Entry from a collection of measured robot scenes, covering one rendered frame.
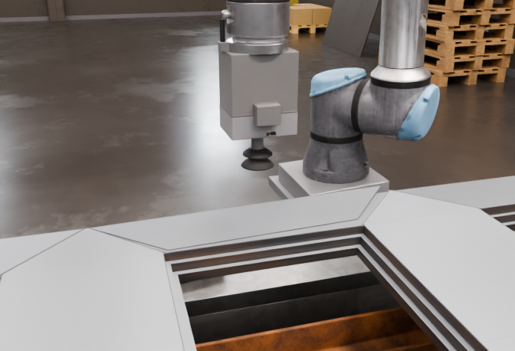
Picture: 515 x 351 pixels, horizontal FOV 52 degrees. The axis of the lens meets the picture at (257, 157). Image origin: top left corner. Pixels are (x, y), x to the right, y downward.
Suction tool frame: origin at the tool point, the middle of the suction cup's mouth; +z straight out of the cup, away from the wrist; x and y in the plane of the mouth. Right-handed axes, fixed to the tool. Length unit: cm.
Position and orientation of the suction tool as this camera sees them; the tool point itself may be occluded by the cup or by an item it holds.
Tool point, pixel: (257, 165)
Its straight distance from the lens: 69.7
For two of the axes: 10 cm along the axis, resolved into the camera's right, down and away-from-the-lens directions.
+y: 9.5, -1.0, 2.8
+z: 0.0, 9.4, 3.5
